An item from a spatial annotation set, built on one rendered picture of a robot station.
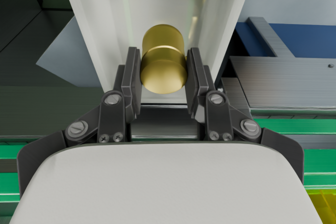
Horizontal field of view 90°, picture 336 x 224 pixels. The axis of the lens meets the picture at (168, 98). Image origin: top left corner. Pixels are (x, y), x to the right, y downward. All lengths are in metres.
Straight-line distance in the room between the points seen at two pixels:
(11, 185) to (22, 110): 0.14
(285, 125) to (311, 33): 0.34
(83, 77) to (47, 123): 0.31
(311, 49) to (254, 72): 0.21
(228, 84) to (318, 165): 0.16
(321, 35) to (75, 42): 0.66
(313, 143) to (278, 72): 0.12
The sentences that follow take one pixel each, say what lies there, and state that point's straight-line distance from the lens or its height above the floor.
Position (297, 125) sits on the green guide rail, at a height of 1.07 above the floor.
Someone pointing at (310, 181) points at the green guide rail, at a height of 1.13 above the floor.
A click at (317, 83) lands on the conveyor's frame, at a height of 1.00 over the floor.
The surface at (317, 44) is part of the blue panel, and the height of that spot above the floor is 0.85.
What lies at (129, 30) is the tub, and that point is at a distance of 0.29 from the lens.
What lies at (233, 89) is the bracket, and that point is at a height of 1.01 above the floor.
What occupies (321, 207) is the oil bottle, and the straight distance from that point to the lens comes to 0.42.
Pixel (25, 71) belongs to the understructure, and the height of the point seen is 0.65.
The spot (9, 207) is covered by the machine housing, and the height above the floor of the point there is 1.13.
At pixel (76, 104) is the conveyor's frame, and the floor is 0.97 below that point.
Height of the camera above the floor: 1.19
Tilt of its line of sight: 39 degrees down
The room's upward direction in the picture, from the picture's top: 178 degrees clockwise
